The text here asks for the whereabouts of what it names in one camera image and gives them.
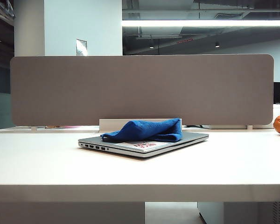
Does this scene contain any white cabinet with vent slots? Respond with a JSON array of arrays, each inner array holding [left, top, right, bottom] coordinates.
[[197, 202, 280, 224]]

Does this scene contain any silver closed laptop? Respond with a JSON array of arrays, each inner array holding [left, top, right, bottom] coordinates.
[[78, 130, 210, 160]]

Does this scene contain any beige fabric desk divider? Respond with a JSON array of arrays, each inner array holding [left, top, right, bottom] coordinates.
[[9, 54, 274, 127]]

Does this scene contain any white sticker with red print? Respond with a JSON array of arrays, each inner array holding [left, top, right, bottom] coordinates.
[[113, 140, 165, 153]]

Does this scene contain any silver wall plaque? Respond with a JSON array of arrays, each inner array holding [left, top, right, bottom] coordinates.
[[76, 39, 88, 56]]

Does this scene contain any pink paper sheet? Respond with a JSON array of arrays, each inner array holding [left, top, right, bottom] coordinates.
[[45, 125, 84, 129]]

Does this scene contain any black computer monitor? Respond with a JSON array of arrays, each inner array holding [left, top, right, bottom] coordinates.
[[273, 82, 280, 104]]

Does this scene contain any blue knitted rag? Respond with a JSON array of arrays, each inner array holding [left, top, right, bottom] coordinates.
[[100, 118, 183, 143]]

